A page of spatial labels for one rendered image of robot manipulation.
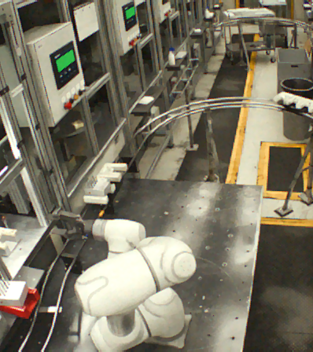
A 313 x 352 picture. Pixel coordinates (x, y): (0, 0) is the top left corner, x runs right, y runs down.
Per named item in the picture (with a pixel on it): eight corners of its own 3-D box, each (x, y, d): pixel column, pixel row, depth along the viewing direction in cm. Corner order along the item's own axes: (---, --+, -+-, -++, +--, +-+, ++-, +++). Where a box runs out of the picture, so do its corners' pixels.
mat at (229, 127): (233, 193, 347) (233, 192, 347) (171, 189, 365) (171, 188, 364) (259, 33, 801) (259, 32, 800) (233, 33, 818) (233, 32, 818)
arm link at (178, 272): (171, 225, 112) (128, 243, 108) (197, 233, 95) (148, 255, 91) (185, 265, 113) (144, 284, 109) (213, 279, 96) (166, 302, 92)
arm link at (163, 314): (192, 328, 157) (189, 297, 144) (154, 346, 151) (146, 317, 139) (174, 302, 169) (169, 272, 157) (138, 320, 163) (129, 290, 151)
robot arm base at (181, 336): (194, 309, 171) (193, 302, 168) (183, 350, 154) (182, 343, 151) (156, 304, 176) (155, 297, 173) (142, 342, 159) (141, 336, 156)
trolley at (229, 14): (230, 67, 628) (226, 11, 575) (223, 57, 675) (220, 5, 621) (279, 63, 625) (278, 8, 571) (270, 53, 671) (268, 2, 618)
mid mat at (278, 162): (314, 201, 322) (314, 200, 322) (254, 198, 339) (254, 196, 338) (309, 144, 400) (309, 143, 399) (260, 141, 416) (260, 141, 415)
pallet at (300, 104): (273, 107, 307) (273, 96, 302) (281, 101, 314) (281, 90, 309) (311, 119, 283) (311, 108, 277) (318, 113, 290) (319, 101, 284)
